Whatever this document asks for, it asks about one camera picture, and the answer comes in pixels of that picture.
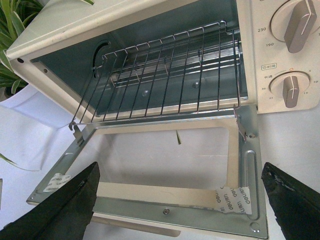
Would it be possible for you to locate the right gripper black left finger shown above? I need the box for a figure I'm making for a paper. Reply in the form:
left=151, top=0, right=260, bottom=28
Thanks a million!
left=0, top=162, right=100, bottom=240

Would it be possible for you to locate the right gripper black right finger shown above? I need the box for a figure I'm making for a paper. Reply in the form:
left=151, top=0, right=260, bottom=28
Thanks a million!
left=261, top=162, right=320, bottom=240

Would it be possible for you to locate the oven door with glass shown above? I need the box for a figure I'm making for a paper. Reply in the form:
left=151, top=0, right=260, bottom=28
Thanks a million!
left=27, top=105, right=269, bottom=240

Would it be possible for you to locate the white toaster oven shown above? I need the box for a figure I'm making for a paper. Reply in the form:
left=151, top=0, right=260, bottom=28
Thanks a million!
left=5, top=0, right=320, bottom=123

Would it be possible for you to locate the left white tape piece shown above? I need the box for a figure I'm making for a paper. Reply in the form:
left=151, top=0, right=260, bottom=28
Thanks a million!
left=43, top=173, right=71, bottom=193

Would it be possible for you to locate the white tape piece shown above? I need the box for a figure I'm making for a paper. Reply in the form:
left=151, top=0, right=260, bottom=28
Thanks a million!
left=43, top=173, right=71, bottom=193
left=213, top=186, right=252, bottom=215

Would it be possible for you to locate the right white tape piece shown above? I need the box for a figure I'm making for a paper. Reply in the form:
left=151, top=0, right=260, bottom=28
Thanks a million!
left=213, top=186, right=252, bottom=215

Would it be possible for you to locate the white plant pot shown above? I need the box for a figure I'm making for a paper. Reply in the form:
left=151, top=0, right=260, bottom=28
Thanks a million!
left=0, top=84, right=72, bottom=128

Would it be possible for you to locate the lower timer knob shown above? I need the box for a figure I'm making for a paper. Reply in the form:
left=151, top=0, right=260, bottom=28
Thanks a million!
left=269, top=71, right=310, bottom=108

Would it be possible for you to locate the upper temperature knob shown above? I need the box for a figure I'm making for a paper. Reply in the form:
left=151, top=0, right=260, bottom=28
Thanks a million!
left=270, top=0, right=320, bottom=54

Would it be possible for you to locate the green leafy plant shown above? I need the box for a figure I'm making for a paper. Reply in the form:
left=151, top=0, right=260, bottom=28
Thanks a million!
left=0, top=0, right=96, bottom=172

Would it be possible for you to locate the chrome wire oven rack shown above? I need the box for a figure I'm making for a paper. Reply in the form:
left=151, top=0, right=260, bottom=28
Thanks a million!
left=69, top=20, right=248, bottom=131

